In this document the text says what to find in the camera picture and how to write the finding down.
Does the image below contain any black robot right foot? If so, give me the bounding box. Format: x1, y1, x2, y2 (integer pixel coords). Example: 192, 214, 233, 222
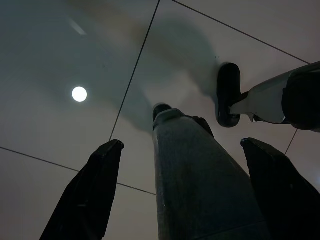
215, 62, 243, 128

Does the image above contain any black robot foot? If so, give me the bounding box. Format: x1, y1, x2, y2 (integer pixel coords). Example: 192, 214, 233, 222
152, 102, 174, 118
215, 62, 243, 128

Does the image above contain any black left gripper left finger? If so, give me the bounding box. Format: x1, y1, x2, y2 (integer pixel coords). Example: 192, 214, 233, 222
39, 139, 125, 240

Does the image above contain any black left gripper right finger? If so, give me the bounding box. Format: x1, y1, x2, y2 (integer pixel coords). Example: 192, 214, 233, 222
240, 137, 320, 240

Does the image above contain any black robot left foot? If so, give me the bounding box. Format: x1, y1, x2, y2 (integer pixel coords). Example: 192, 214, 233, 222
152, 102, 174, 118

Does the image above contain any grey robot right leg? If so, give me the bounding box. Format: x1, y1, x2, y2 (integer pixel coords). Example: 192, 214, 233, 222
228, 61, 320, 131

